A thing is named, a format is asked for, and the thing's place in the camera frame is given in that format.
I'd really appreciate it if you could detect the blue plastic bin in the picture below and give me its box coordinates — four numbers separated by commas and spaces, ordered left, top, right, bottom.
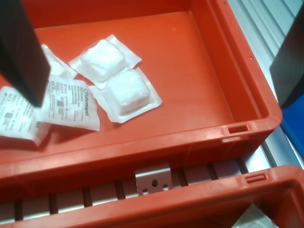
280, 108, 304, 164

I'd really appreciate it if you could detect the square gauze blister pack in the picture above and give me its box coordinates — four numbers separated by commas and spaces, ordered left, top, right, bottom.
88, 67, 163, 124
68, 34, 143, 89
40, 44, 78, 80

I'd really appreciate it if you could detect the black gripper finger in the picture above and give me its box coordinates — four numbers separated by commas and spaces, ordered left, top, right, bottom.
0, 0, 52, 108
270, 1, 304, 109

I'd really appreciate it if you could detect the printed Fuhrmann bandage pack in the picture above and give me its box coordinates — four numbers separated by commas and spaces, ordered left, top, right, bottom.
35, 76, 100, 132

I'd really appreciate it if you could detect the red plastic crate white label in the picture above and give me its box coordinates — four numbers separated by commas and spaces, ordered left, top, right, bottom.
0, 165, 304, 228

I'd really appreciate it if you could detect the printed white bandage pack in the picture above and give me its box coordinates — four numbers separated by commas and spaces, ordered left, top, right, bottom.
0, 86, 52, 148

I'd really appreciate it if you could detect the metal angle bracket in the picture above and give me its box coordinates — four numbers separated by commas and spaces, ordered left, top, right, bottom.
135, 166, 171, 196

